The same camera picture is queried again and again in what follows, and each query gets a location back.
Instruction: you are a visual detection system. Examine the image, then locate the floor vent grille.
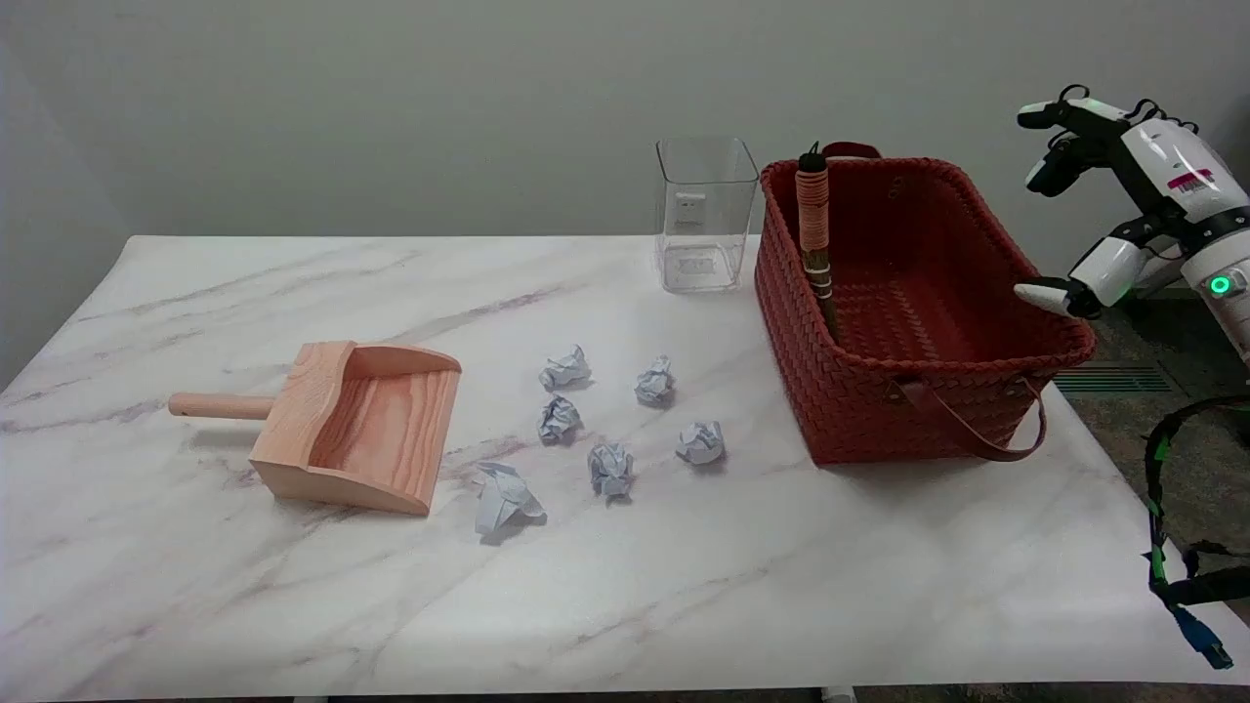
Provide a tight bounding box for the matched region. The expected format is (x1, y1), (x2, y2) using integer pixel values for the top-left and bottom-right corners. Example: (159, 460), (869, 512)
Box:
(1053, 363), (1173, 395)

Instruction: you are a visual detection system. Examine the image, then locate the crumpled white paper ball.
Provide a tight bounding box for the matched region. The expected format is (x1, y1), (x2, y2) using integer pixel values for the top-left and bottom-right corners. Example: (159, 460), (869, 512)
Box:
(539, 345), (593, 392)
(634, 355), (677, 406)
(536, 394), (584, 445)
(475, 462), (546, 536)
(588, 442), (636, 499)
(676, 421), (727, 466)

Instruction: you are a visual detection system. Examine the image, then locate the wooden dustpan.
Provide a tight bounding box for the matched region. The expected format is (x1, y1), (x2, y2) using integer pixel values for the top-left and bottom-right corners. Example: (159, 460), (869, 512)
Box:
(168, 341), (463, 517)

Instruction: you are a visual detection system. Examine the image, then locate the red woven basket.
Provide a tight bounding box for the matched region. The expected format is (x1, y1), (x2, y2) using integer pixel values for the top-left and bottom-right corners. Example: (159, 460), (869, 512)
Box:
(754, 143), (1098, 466)

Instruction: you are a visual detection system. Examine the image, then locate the brown straw hand broom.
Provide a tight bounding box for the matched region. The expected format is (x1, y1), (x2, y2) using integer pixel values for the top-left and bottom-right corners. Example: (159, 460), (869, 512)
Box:
(797, 144), (842, 344)

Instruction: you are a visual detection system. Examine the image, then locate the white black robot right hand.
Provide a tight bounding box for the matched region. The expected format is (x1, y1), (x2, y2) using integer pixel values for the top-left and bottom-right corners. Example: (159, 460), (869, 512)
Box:
(1014, 84), (1250, 319)

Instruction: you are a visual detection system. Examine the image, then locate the clear square plastic container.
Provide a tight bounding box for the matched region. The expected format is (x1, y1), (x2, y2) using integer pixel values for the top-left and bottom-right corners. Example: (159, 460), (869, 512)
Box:
(654, 137), (762, 294)

